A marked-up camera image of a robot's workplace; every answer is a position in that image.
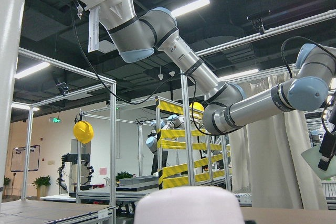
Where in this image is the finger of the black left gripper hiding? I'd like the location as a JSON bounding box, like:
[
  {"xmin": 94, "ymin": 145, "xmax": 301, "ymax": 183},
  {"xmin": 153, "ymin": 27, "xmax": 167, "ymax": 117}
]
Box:
[{"xmin": 318, "ymin": 135, "xmax": 335, "ymax": 170}]

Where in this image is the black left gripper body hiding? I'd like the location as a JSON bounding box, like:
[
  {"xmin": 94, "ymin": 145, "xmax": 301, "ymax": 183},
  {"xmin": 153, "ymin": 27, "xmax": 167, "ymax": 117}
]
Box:
[{"xmin": 325, "ymin": 102, "xmax": 336, "ymax": 138}]

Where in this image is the pink plastic cup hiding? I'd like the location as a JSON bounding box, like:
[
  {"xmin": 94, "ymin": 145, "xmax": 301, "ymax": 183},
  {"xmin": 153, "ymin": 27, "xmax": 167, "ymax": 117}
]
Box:
[{"xmin": 134, "ymin": 186, "xmax": 245, "ymax": 223}]

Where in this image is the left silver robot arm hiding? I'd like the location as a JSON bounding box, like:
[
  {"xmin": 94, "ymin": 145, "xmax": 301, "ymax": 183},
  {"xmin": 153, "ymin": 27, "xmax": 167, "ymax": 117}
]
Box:
[{"xmin": 80, "ymin": 0, "xmax": 335, "ymax": 135}]

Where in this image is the yellow black striped barrier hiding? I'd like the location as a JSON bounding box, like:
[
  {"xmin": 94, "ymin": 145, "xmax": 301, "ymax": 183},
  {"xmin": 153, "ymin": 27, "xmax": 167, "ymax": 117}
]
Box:
[{"xmin": 156, "ymin": 97, "xmax": 232, "ymax": 189}]

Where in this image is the yellow hard hat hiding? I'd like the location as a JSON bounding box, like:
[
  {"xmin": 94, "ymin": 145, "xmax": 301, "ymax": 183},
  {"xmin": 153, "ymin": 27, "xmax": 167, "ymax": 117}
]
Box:
[{"xmin": 73, "ymin": 121, "xmax": 94, "ymax": 144}]

